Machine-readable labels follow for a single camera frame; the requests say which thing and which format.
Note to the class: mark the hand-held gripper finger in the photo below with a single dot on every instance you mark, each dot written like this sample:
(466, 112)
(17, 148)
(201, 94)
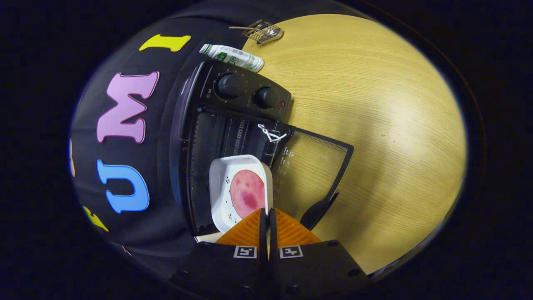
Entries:
(262, 233)
(272, 233)

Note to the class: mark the pink round food slice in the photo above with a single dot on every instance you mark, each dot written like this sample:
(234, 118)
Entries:
(247, 191)

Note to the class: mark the white square plate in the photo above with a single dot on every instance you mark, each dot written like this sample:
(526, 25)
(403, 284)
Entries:
(220, 179)

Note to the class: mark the black toaster oven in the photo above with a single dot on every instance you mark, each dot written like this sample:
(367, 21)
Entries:
(200, 83)

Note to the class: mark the white bottle with green label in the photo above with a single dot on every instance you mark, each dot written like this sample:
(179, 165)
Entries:
(233, 56)

